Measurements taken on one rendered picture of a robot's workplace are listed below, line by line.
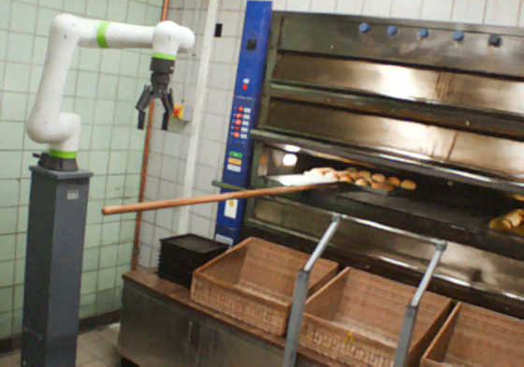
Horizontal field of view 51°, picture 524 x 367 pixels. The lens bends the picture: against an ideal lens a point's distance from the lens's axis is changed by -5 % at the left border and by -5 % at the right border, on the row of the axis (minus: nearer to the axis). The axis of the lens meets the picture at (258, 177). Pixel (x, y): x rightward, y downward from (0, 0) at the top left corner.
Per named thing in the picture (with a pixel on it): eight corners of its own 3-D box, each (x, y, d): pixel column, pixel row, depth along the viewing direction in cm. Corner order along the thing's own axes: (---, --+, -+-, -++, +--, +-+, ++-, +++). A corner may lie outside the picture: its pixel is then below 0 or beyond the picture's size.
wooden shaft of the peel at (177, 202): (105, 216, 186) (106, 208, 186) (99, 214, 188) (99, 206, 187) (340, 186, 327) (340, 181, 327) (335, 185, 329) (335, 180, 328)
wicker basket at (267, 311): (244, 282, 324) (251, 235, 320) (331, 314, 293) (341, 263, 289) (187, 300, 284) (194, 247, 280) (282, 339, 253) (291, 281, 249)
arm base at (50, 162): (21, 161, 246) (23, 148, 246) (48, 160, 259) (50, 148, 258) (58, 172, 233) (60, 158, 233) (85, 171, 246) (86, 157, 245)
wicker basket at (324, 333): (338, 315, 291) (347, 265, 287) (441, 353, 259) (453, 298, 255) (286, 341, 251) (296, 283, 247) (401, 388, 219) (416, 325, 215)
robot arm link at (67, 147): (37, 154, 236) (42, 110, 233) (59, 152, 251) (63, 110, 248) (63, 159, 232) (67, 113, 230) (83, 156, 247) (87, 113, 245)
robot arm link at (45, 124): (16, 139, 221) (46, 7, 212) (40, 137, 237) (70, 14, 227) (41, 148, 219) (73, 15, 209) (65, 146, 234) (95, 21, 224)
